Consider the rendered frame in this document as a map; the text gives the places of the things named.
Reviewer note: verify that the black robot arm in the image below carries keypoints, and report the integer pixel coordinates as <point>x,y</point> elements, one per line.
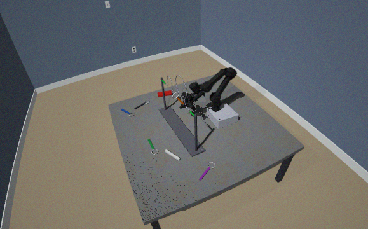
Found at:
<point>198,89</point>

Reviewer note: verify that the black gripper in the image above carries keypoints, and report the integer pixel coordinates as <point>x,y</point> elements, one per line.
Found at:
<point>189,104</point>

